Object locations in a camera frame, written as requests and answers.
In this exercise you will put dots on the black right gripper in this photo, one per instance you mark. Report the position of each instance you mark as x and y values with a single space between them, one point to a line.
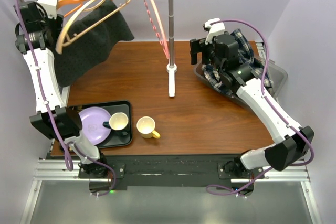
198 46

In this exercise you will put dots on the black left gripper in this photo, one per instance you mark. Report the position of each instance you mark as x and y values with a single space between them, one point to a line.
57 26

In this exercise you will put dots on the orange plastic hanger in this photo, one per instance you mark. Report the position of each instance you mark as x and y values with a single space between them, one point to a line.
79 3

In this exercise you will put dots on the black dotted skirt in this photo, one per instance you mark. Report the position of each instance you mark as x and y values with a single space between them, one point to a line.
91 49

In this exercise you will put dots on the navy beige plaid skirt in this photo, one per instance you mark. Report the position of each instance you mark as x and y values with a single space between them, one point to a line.
246 55

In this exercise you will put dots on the pink plastic hanger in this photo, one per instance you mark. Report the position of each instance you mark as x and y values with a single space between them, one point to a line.
155 20

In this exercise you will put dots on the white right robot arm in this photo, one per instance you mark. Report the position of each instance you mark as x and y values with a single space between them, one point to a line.
290 140

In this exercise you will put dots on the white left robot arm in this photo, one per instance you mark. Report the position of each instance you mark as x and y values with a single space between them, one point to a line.
36 35

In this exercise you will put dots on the clear plastic bin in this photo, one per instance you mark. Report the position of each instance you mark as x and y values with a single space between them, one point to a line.
275 74

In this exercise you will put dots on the yellow mug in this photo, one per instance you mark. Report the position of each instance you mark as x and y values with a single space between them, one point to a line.
146 127

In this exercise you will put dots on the black serving tray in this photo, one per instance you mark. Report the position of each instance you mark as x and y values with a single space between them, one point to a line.
113 107

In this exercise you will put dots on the purple plate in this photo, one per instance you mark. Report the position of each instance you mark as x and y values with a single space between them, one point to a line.
92 124

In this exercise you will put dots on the dark green mug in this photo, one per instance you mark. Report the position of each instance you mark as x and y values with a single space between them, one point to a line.
119 123

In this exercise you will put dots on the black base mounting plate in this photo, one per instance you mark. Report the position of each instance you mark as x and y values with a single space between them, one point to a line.
176 170

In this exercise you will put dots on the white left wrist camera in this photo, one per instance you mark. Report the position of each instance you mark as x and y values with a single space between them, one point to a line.
50 6

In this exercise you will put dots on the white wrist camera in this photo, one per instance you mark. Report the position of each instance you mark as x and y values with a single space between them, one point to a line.
214 28
50 6

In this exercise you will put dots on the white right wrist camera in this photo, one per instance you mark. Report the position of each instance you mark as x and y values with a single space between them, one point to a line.
214 28

